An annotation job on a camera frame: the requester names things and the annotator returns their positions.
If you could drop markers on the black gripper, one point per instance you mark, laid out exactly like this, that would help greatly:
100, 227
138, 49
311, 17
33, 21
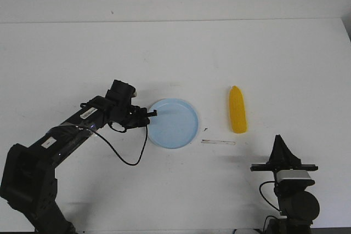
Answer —
128, 117
275, 158

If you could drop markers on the light blue round plate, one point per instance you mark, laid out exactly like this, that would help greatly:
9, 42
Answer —
175, 125

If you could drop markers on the yellow toy corn cob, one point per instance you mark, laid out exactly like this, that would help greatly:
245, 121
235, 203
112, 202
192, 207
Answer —
237, 111

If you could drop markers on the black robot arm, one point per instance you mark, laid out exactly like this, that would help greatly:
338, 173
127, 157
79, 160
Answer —
297, 207
29, 184

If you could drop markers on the clear tape strip horizontal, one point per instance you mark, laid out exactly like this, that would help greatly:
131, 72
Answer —
218, 142

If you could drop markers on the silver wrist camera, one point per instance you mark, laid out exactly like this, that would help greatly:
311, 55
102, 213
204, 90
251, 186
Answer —
300, 176

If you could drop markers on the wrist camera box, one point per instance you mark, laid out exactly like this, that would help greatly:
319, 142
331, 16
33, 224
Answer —
134, 94

